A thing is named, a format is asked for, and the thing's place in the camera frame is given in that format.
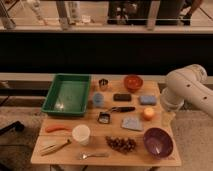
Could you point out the bunch of dark grapes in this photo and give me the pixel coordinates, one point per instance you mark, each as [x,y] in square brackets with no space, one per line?
[121,145]

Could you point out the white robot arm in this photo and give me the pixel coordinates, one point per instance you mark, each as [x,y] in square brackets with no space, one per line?
[185,84]

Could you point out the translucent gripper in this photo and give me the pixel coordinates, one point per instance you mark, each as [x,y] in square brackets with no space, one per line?
[167,117]

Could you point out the light blue cup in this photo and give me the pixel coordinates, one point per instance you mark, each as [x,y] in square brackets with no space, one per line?
[98,100]

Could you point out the small metal cup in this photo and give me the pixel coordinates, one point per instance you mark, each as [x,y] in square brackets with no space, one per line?
[103,84]

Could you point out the black rectangular block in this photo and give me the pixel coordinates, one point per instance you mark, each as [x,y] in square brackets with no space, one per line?
[122,97]

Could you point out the orange fruit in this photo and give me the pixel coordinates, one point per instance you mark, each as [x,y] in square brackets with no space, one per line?
[148,113]

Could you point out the red bowl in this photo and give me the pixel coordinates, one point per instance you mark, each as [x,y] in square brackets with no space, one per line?
[133,83]

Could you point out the white paper cup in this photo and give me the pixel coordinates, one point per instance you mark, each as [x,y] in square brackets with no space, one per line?
[81,134]

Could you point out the orange carrot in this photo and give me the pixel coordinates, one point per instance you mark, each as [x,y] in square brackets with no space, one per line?
[53,128]

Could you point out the blue sponge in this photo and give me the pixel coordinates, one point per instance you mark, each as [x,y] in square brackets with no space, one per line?
[147,100]

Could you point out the purple bowl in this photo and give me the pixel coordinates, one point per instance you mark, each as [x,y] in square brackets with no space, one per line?
[158,142]

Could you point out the green plastic tray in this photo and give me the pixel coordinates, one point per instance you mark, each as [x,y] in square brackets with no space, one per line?
[67,95]

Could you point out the grey blue towel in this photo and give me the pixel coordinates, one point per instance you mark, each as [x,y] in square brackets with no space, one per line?
[132,123]

